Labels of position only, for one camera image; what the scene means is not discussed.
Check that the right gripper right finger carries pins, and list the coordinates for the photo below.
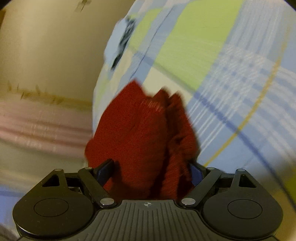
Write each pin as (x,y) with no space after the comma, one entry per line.
(203,180)

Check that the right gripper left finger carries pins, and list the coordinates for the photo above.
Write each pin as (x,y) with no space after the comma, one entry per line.
(94,179)

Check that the red patterned knit sweater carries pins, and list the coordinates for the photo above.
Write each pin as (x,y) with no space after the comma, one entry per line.
(151,141)

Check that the checkered bed sheet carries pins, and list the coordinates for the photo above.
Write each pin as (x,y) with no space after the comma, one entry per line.
(233,62)

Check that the folded light blue cloth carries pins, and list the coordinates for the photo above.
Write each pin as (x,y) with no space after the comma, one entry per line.
(118,41)

